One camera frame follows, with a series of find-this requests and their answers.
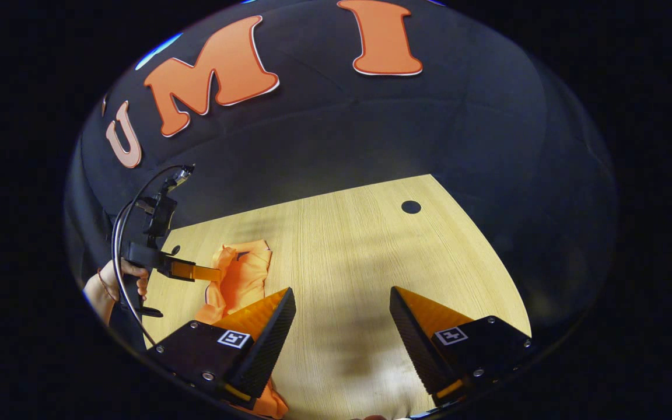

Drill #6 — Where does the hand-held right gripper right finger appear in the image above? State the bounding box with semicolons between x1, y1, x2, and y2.
390;286;534;407

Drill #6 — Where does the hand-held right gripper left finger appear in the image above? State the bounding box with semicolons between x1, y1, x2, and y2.
146;287;297;409

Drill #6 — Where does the orange T-shirt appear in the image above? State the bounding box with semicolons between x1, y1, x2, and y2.
195;239;290;419

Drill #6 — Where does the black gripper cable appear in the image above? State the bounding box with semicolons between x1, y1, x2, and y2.
111;165;188;346

